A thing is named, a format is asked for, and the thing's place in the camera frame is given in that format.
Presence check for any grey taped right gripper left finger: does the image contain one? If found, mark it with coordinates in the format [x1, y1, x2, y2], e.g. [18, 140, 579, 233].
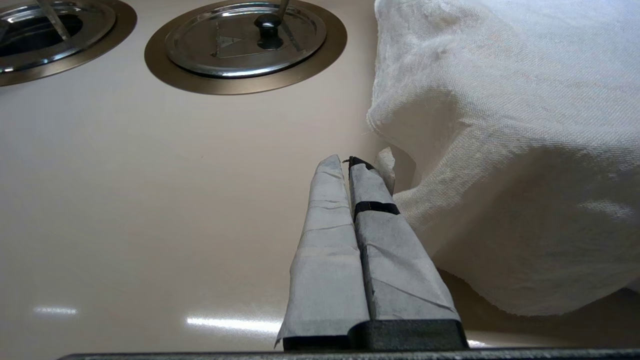
[274, 154, 371, 351]

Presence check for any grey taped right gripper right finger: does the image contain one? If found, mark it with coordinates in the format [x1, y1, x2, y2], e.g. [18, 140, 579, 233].
[348, 156, 469, 351]

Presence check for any steel lid with black knob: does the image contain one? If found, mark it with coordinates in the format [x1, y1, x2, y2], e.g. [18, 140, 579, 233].
[164, 2, 328, 79]

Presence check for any white cloth cover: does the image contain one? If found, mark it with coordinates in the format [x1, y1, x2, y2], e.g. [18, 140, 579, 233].
[366, 0, 640, 317]

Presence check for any steel inset soup pot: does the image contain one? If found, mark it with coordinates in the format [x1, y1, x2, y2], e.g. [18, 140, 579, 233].
[0, 0, 118, 74]

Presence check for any bronze counter ring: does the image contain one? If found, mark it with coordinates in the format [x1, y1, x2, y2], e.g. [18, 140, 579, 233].
[0, 0, 138, 87]
[144, 0, 348, 96]

